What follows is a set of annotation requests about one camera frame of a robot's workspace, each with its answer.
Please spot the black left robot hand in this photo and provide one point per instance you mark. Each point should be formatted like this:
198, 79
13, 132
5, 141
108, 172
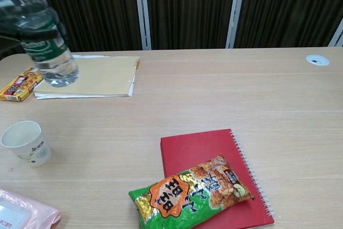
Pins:
40, 35

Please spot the transparent plastic water bottle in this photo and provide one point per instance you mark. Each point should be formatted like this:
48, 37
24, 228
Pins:
56, 68

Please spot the white paper cup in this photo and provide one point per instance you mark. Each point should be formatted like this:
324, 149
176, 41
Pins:
32, 154

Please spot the yellow snack box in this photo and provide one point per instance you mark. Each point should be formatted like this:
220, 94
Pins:
16, 87

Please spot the tan spiral notebook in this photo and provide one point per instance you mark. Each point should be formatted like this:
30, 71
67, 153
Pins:
107, 78

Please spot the pink wet wipes pack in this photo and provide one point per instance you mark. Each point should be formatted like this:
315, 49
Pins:
24, 210

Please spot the red spiral notebook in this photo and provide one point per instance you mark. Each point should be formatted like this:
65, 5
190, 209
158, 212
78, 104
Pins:
198, 146

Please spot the green orange snack bag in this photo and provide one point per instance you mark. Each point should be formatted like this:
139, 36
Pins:
187, 196

